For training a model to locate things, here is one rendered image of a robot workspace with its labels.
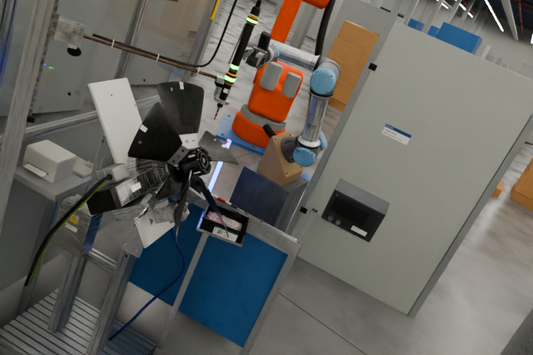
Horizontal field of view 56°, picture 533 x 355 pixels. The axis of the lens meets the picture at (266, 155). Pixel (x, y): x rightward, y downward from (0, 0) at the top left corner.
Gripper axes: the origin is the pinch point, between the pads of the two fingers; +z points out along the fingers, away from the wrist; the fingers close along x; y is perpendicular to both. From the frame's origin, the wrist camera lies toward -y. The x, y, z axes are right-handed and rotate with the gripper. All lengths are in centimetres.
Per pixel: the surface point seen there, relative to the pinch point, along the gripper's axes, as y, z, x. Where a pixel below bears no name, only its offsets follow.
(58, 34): 13, 56, 51
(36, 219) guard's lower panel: 122, 13, 70
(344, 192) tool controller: 43, -15, -62
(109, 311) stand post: 129, 33, 8
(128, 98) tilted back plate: 37, 20, 37
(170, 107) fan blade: 31.3, 21.8, 17.6
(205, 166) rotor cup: 46, 26, -7
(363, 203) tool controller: 43, -14, -72
